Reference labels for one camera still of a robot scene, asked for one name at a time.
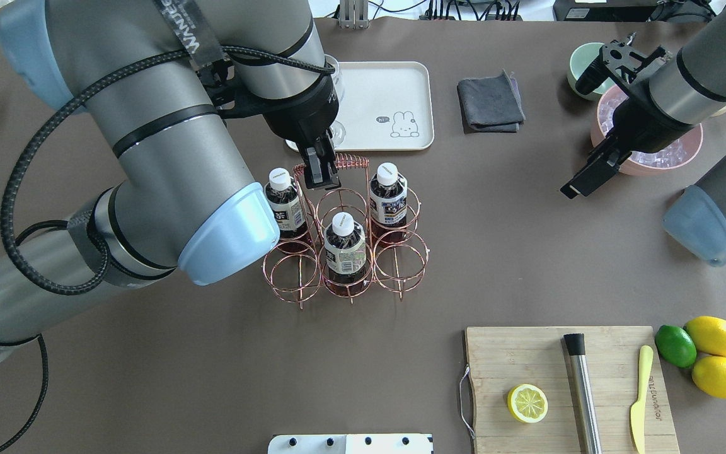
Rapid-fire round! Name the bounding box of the upper yellow lemon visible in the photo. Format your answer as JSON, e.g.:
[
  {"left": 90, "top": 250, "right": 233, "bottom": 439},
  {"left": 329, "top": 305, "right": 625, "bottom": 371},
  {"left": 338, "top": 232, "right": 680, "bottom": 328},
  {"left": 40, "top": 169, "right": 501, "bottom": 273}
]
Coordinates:
[{"left": 684, "top": 315, "right": 726, "bottom": 357}]

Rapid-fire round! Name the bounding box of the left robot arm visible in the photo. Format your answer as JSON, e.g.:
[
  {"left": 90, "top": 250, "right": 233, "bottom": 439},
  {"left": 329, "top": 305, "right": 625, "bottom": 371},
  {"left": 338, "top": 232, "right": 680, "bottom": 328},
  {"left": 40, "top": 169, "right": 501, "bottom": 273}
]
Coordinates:
[{"left": 0, "top": 1, "right": 340, "bottom": 362}]

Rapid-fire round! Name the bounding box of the grey folded cloth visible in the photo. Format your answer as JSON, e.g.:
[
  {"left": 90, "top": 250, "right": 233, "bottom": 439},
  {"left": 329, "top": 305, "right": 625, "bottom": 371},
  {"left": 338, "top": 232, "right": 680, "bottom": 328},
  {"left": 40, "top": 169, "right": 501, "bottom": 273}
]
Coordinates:
[{"left": 456, "top": 69, "right": 526, "bottom": 133}]

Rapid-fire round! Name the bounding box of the pink bowl of ice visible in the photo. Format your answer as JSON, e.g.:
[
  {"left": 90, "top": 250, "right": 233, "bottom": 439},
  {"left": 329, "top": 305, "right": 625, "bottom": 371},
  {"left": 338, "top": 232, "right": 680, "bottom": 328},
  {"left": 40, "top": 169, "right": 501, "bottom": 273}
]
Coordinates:
[{"left": 591, "top": 85, "right": 704, "bottom": 176}]

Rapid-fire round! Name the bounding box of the copper wire bottle basket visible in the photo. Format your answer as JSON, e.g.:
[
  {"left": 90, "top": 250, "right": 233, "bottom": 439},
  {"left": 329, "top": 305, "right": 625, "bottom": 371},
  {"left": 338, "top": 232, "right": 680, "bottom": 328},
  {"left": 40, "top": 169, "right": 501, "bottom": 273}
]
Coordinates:
[{"left": 262, "top": 153, "right": 430, "bottom": 308}]

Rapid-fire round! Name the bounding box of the half lemon slice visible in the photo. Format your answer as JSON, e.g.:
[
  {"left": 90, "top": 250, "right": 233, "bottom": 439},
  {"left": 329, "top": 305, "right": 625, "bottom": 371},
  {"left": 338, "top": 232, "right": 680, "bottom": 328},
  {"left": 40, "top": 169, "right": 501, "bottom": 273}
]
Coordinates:
[{"left": 507, "top": 384, "right": 548, "bottom": 424}]

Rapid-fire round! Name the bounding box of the yellow lemon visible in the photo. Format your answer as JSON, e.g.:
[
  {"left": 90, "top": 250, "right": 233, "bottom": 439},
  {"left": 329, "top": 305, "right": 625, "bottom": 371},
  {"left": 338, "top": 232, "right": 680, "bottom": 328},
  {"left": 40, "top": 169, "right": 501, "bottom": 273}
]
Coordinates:
[
  {"left": 684, "top": 315, "right": 726, "bottom": 357},
  {"left": 691, "top": 356, "right": 726, "bottom": 399}
]

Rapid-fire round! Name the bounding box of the green lime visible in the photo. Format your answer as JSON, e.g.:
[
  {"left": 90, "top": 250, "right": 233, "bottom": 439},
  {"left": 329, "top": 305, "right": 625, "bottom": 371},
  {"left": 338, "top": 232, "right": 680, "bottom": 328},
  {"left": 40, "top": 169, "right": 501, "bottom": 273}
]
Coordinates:
[{"left": 654, "top": 325, "right": 697, "bottom": 369}]

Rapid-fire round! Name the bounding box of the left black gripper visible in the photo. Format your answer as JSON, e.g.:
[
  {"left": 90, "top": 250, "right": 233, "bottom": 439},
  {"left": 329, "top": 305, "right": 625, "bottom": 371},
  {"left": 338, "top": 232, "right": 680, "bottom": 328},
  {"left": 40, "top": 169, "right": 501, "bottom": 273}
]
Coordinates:
[{"left": 263, "top": 75, "right": 341, "bottom": 189}]

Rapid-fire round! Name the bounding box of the white rabbit tray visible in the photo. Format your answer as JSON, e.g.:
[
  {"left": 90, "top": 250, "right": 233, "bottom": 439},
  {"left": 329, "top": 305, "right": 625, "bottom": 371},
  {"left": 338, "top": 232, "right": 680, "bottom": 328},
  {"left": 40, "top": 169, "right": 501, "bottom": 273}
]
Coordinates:
[{"left": 285, "top": 61, "right": 435, "bottom": 153}]

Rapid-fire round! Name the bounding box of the steel muddler black tip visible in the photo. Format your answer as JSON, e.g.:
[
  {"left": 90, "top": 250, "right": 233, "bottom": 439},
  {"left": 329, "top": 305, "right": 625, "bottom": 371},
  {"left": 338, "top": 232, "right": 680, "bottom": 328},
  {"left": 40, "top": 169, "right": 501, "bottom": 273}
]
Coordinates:
[{"left": 563, "top": 333, "right": 603, "bottom": 453}]

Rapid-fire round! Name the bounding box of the tea bottle white cap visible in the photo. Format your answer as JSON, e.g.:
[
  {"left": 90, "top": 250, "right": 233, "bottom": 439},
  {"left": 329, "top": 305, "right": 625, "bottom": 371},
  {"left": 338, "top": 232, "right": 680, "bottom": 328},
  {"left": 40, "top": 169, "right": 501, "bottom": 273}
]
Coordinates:
[{"left": 369, "top": 162, "right": 409, "bottom": 242}]

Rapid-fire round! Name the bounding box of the green bowl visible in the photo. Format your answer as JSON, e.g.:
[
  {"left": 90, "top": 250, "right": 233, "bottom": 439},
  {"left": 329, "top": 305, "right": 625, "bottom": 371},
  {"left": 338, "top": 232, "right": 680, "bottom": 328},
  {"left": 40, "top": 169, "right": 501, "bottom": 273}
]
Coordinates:
[{"left": 567, "top": 42, "right": 614, "bottom": 101}]

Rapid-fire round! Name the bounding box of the yellow plastic knife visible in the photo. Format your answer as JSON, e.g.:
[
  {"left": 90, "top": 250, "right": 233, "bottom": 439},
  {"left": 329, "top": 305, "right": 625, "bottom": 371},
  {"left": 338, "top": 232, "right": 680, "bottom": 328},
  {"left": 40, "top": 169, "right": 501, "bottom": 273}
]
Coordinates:
[{"left": 629, "top": 345, "right": 654, "bottom": 453}]

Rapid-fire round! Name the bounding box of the lower yellow lemon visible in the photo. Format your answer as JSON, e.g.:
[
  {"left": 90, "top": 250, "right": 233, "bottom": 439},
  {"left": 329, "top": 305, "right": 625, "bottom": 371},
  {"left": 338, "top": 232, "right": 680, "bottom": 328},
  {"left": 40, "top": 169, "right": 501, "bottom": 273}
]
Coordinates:
[{"left": 691, "top": 356, "right": 726, "bottom": 399}]

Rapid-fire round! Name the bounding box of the wooden cutting board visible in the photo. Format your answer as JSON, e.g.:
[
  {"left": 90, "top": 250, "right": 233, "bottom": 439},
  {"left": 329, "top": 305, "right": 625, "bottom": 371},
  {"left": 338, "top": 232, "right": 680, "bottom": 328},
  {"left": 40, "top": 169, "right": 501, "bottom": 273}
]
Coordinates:
[{"left": 466, "top": 327, "right": 655, "bottom": 453}]

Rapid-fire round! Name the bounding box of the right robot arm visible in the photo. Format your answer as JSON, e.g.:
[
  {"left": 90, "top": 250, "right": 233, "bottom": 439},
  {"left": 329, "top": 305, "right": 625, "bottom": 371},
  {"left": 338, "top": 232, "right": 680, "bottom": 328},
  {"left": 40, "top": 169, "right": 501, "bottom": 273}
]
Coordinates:
[{"left": 561, "top": 8, "right": 726, "bottom": 267}]

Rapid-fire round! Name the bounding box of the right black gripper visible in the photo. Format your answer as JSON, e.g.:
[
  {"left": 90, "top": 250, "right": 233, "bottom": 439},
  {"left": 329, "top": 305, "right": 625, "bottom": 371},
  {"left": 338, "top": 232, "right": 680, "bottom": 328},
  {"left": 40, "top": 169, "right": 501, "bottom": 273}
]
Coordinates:
[{"left": 560, "top": 85, "right": 694, "bottom": 199}]

